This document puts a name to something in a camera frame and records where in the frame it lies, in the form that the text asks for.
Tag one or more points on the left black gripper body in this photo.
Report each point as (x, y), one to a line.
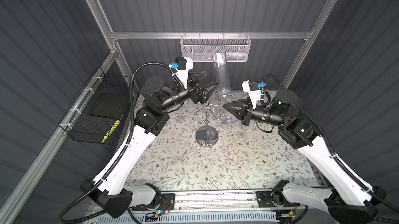
(195, 98)

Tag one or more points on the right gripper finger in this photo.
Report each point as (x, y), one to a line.
(238, 111)
(242, 103)

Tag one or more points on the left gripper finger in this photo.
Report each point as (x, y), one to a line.
(194, 78)
(207, 90)

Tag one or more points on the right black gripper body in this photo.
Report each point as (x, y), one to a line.
(248, 114)

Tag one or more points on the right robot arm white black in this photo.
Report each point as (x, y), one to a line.
(350, 200)

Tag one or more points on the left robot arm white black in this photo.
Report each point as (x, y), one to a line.
(148, 123)

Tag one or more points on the chrome wine glass rack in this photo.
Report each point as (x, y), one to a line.
(212, 117)

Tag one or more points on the items in white basket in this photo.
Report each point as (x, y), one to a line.
(236, 57)

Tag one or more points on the floral patterned table mat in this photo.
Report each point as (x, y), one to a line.
(175, 162)

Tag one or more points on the yellow black striped item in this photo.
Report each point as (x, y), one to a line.
(110, 131)

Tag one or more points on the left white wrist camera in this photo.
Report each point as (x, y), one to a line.
(180, 70)

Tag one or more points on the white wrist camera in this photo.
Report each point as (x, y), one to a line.
(254, 90)
(180, 70)

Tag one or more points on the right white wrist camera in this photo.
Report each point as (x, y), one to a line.
(254, 90)

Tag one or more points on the white wire mesh basket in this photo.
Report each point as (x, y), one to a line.
(202, 48)

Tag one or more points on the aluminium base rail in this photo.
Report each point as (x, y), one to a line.
(215, 200)

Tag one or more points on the black wire basket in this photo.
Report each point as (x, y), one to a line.
(104, 100)

